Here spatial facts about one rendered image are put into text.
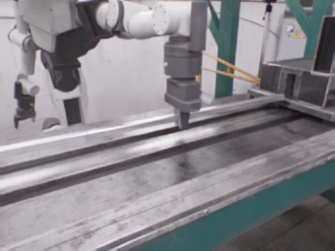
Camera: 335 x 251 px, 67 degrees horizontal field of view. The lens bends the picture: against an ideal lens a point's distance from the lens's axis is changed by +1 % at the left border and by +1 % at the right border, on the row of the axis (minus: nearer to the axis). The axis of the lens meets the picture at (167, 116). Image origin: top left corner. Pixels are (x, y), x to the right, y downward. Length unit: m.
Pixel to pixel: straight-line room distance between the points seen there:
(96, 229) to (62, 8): 0.86
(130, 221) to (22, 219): 0.17
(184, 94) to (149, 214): 0.28
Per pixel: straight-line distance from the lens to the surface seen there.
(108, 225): 0.40
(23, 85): 1.55
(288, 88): 0.90
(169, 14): 0.54
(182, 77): 0.58
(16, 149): 0.56
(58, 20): 1.10
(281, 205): 0.62
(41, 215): 0.46
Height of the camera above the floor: 1.03
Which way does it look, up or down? 22 degrees down
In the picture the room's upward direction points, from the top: straight up
